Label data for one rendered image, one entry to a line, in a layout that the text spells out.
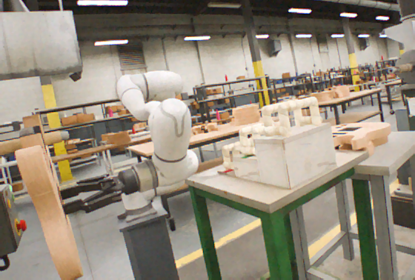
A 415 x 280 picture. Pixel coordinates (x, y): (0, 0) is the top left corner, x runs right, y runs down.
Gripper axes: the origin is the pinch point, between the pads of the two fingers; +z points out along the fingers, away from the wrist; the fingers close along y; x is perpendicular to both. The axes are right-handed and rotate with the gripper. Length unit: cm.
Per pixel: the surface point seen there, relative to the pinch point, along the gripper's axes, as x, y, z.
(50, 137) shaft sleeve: 17.5, 3.8, -0.9
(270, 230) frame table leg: -17, -26, -53
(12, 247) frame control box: -18.7, 13.5, 18.1
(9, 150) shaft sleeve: 16.6, 3.7, 9.0
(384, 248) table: -45, -44, -107
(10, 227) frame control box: -12.7, 15.9, 17.2
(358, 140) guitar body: -4, -22, -111
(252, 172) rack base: -11, -5, -64
